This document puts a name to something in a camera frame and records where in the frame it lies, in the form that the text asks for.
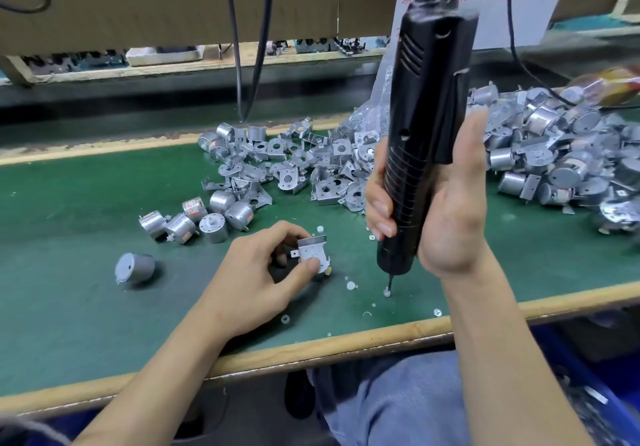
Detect person's right hand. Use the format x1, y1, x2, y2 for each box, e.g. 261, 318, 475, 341
365, 108, 491, 280

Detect person's left hand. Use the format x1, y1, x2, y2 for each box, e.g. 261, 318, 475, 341
198, 220, 323, 342

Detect silver metal bracket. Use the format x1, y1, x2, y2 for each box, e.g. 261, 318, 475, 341
290, 235, 331, 274

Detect pile of silver motors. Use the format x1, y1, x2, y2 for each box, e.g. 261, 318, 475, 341
113, 188, 256, 287

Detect pile of assembled motors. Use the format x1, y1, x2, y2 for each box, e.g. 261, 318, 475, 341
470, 82, 640, 234

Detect black electric screwdriver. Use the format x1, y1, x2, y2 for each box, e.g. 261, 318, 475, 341
377, 0, 479, 297

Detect pile of metal brackets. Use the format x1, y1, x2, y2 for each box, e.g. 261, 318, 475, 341
197, 115, 386, 214

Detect person's right forearm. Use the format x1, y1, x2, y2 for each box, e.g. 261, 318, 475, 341
440, 261, 596, 446

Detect person's left forearm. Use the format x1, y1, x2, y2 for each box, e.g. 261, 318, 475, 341
72, 315, 241, 446

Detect small clear plastic bag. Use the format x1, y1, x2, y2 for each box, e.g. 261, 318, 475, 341
370, 50, 401, 132

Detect grey blue trousers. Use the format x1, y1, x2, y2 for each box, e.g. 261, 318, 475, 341
310, 351, 471, 446

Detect green bench mat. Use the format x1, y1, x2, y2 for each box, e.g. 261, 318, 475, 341
0, 120, 640, 397

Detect orange packet in plastic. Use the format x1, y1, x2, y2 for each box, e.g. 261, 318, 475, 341
585, 65, 640, 106

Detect dark blue crate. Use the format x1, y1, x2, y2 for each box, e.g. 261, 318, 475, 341
535, 321, 640, 446

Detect white paper sign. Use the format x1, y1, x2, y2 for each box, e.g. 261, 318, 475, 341
395, 0, 579, 52

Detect brown back panel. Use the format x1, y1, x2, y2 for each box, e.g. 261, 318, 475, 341
0, 0, 406, 56

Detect black hanging cable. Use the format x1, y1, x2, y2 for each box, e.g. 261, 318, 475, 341
218, 0, 244, 122
245, 0, 276, 122

